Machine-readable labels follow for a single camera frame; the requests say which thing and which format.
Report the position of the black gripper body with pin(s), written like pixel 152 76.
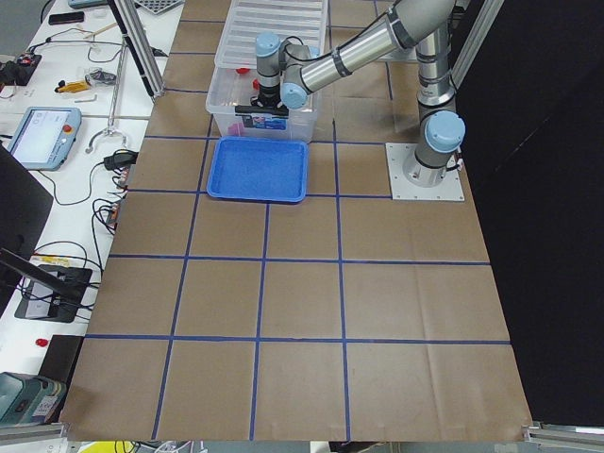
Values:
pixel 269 94

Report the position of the clear ribbed box lid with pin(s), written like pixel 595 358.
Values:
pixel 245 20

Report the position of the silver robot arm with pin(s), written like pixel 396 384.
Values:
pixel 290 71

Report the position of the black box latch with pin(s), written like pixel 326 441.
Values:
pixel 249 110

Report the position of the clear plastic storage box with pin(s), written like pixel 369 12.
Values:
pixel 228 101

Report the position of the blue plastic tray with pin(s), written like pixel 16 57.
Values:
pixel 257 169

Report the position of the teal box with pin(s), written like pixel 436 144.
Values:
pixel 28 400

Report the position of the black power adapter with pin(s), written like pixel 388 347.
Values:
pixel 120 159

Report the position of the wooden chopsticks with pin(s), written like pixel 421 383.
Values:
pixel 99 31

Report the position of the yellow black tool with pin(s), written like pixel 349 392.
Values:
pixel 72 87

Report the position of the black phone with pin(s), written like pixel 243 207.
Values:
pixel 66 18

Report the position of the robot teach pendant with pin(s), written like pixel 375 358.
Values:
pixel 44 137

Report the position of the black monitor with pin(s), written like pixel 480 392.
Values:
pixel 25 207

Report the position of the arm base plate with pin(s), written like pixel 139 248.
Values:
pixel 411 181

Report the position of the left aluminium frame post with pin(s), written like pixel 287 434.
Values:
pixel 131 27

